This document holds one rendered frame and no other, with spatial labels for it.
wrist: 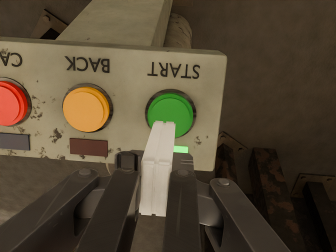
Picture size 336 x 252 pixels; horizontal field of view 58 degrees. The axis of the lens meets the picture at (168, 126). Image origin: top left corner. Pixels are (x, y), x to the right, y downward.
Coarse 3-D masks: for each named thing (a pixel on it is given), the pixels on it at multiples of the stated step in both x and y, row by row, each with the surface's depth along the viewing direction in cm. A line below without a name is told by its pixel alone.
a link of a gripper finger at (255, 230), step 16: (224, 192) 13; (240, 192) 13; (224, 208) 12; (240, 208) 12; (224, 224) 12; (240, 224) 11; (256, 224) 11; (224, 240) 12; (240, 240) 10; (256, 240) 10; (272, 240) 10
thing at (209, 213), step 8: (176, 152) 18; (176, 160) 17; (184, 160) 17; (192, 160) 17; (176, 168) 16; (184, 168) 16; (192, 168) 16; (200, 184) 14; (208, 184) 14; (200, 192) 14; (208, 192) 14; (200, 200) 13; (208, 200) 13; (200, 208) 14; (208, 208) 13; (216, 208) 13; (200, 216) 14; (208, 216) 13; (216, 216) 13; (208, 224) 14; (216, 224) 13
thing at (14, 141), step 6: (0, 132) 29; (0, 138) 29; (6, 138) 29; (12, 138) 29; (18, 138) 29; (24, 138) 29; (0, 144) 29; (6, 144) 29; (12, 144) 29; (18, 144) 29; (24, 144) 29
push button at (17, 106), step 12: (0, 84) 26; (12, 84) 27; (0, 96) 26; (12, 96) 26; (24, 96) 27; (0, 108) 27; (12, 108) 27; (24, 108) 27; (0, 120) 27; (12, 120) 27
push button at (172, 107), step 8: (160, 96) 26; (168, 96) 26; (176, 96) 26; (152, 104) 26; (160, 104) 26; (168, 104) 26; (176, 104) 26; (184, 104) 26; (152, 112) 26; (160, 112) 26; (168, 112) 26; (176, 112) 26; (184, 112) 26; (192, 112) 26; (152, 120) 26; (160, 120) 26; (168, 120) 26; (176, 120) 26; (184, 120) 26; (192, 120) 26; (176, 128) 26; (184, 128) 26; (176, 136) 27
